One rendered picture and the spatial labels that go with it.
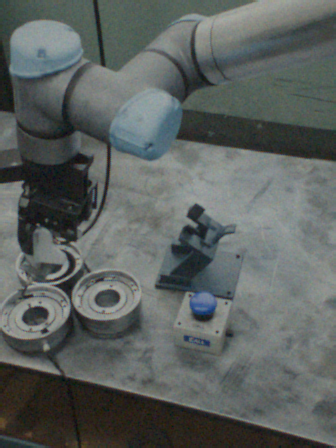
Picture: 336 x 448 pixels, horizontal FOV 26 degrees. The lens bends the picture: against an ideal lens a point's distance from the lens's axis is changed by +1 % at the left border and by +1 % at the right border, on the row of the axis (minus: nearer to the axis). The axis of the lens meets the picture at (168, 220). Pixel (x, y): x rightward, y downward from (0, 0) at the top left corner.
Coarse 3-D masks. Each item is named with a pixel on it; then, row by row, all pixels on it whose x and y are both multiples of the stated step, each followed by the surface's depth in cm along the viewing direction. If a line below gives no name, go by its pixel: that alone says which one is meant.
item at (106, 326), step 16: (96, 272) 111; (112, 272) 112; (80, 288) 110; (96, 288) 110; (112, 288) 110; (80, 304) 108; (96, 304) 110; (80, 320) 106; (96, 320) 104; (112, 320) 104; (128, 320) 106
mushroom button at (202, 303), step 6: (198, 294) 102; (204, 294) 102; (210, 294) 103; (192, 300) 102; (198, 300) 102; (204, 300) 101; (210, 300) 102; (192, 306) 101; (198, 306) 101; (204, 306) 101; (210, 306) 101; (216, 306) 102; (198, 312) 101; (204, 312) 101; (210, 312) 101
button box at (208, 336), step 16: (224, 304) 105; (176, 320) 103; (192, 320) 103; (208, 320) 102; (224, 320) 102; (176, 336) 103; (192, 336) 102; (208, 336) 101; (224, 336) 104; (208, 352) 103
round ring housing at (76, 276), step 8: (64, 248) 117; (72, 248) 117; (80, 256) 114; (16, 264) 113; (56, 264) 117; (64, 264) 114; (80, 264) 112; (24, 272) 113; (64, 272) 113; (80, 272) 113; (24, 280) 110; (64, 280) 110; (72, 280) 111; (64, 288) 111; (72, 288) 113
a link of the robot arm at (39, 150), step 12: (24, 132) 82; (24, 144) 83; (36, 144) 82; (48, 144) 82; (60, 144) 82; (72, 144) 84; (24, 156) 85; (36, 156) 83; (48, 156) 83; (60, 156) 84; (72, 156) 85
